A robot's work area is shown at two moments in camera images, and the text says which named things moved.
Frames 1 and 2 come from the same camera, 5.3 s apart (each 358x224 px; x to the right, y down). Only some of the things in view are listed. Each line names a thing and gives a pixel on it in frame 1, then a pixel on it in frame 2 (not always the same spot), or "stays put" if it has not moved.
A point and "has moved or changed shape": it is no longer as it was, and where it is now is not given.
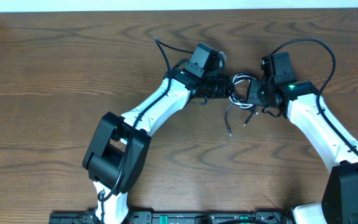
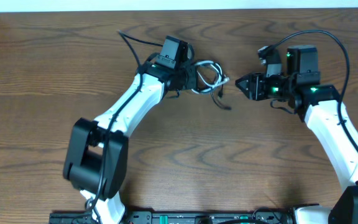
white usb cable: [233, 96] has moved or changed shape
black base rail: [182, 216] stays put
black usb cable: [238, 77] has moved or changed shape
